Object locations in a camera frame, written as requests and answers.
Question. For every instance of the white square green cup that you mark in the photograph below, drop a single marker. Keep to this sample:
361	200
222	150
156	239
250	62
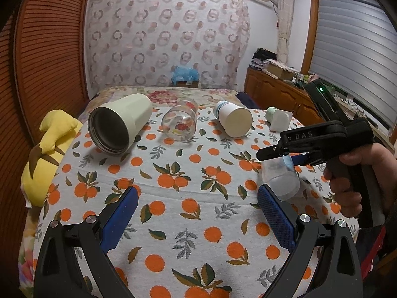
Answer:
279	120

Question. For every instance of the cardboard box on cabinet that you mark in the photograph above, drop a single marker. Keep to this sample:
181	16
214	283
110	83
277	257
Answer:
280	73

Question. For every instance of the grey window blind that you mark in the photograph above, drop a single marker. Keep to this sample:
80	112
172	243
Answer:
355	50

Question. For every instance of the brown louvered wardrobe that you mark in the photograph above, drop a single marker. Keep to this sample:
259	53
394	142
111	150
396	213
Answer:
42	68

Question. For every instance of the clear plastic cup blue label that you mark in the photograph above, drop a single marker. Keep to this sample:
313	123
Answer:
280	174

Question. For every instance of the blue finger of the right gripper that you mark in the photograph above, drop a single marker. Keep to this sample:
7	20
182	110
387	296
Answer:
302	159

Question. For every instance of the dark blue blanket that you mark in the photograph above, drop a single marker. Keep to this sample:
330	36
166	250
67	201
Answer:
247	101

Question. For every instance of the clear glass floral cup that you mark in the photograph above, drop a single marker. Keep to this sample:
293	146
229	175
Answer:
180	122

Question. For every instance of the brown box under bag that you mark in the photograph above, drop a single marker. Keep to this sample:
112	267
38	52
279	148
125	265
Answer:
187	84

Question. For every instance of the wooden sideboard cabinet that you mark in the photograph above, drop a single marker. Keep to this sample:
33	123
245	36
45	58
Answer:
267	91

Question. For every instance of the tied beige window curtain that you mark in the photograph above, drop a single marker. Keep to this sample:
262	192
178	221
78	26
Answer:
285	18

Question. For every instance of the cream insulated tumbler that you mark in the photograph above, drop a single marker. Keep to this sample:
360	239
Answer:
113	126

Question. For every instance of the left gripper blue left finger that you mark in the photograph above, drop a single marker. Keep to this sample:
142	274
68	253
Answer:
58	273

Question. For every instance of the orange print tablecloth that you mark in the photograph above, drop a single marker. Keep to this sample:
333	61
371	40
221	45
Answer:
197	230

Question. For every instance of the circle pattern lace curtain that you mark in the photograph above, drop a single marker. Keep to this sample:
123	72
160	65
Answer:
144	42

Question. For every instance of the person's right hand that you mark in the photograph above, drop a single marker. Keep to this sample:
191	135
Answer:
364	181

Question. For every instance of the stack of folded clothes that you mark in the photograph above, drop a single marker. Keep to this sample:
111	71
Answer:
261	58

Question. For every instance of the yellow plush toy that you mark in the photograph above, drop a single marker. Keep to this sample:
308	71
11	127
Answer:
60	129

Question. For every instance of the white paper cup striped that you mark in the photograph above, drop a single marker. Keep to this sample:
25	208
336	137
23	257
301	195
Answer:
235	120

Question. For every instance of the floral bed sheet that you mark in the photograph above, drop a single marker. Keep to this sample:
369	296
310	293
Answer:
162	96

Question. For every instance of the blue plastic bag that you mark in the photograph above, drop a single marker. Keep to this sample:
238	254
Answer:
184	74

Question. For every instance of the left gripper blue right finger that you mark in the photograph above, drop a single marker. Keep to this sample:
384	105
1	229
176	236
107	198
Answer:
338	272

